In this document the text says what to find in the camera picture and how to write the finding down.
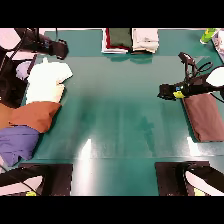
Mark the dark green folded garment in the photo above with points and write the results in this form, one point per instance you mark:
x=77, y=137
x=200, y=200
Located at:
x=120, y=37

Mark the cream folded garment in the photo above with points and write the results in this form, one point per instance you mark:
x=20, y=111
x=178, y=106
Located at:
x=145, y=40

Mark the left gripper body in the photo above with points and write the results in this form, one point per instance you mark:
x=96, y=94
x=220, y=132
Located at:
x=60, y=49

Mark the white garment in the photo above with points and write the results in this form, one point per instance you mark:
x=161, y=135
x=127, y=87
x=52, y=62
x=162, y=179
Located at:
x=46, y=80

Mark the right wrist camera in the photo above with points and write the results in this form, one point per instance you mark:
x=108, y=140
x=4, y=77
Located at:
x=187, y=60

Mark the purple garment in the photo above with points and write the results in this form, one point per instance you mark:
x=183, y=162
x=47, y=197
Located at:
x=16, y=143

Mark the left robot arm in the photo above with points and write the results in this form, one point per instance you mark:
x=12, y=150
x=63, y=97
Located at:
x=31, y=40

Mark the red folded garment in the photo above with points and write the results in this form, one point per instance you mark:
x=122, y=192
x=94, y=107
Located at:
x=107, y=40

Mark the orange-brown garment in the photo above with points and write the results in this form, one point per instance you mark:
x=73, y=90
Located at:
x=35, y=116

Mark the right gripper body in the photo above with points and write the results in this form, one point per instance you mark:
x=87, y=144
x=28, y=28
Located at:
x=169, y=91

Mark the brown folded garment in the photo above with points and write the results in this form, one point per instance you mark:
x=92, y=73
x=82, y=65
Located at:
x=206, y=116

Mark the green bottle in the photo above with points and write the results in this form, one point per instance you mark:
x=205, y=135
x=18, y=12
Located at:
x=208, y=35

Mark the pale lilac garment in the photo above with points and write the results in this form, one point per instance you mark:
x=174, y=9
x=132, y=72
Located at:
x=22, y=70

